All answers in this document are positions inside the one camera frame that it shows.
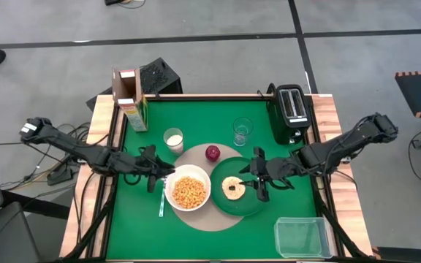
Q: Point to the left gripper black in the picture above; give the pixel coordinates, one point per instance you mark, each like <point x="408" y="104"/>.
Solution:
<point x="141" y="164"/>

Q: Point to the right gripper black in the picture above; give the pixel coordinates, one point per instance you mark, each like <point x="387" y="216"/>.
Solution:
<point x="280" y="171"/>

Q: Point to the bagel half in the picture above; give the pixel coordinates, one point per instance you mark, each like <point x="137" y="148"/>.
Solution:
<point x="228" y="193"/>

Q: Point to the red apple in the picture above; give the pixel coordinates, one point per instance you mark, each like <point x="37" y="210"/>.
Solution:
<point x="212" y="153"/>

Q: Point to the brown cardboard cereal box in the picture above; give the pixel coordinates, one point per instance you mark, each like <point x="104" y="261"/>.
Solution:
<point x="135" y="113"/>

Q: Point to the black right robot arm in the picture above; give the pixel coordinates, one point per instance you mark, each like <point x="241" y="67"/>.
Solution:
<point x="327" y="153"/>

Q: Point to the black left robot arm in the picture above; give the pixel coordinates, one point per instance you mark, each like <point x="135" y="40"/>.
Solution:
<point x="86" y="153"/>

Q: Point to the white ceramic bowl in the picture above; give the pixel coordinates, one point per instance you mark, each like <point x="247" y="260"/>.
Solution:
<point x="170" y="182"/>

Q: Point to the glass of milk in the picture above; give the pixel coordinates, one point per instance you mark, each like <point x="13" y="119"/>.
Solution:
<point x="174" y="140"/>

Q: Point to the green plate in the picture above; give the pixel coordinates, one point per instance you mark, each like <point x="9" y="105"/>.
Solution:
<point x="239" y="208"/>

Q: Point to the round tan woven placemat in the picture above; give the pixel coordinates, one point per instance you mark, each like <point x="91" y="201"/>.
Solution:
<point x="196" y="155"/>

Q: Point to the clear drinking glass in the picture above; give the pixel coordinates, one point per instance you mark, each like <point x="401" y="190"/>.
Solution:
<point x="242" y="131"/>

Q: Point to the black two-slot toaster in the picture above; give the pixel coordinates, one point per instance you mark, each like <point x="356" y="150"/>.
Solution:
<point x="281" y="128"/>

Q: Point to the green table cover mat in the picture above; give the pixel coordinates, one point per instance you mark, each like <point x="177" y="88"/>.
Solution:
<point x="144" y="233"/>

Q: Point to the clear plastic container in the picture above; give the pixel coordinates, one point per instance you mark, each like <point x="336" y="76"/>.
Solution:
<point x="302" y="237"/>

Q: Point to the black table strut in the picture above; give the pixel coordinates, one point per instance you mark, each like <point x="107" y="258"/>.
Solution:
<point x="336" y="228"/>
<point x="93" y="226"/>

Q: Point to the black perforated box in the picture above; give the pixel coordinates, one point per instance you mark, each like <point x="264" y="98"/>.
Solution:
<point x="159" y="76"/>

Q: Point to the dark gray chair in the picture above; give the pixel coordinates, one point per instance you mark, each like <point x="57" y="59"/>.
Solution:
<point x="2" y="237"/>

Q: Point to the wooden table with black frame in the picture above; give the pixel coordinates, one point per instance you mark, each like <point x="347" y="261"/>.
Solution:
<point x="327" y="117"/>

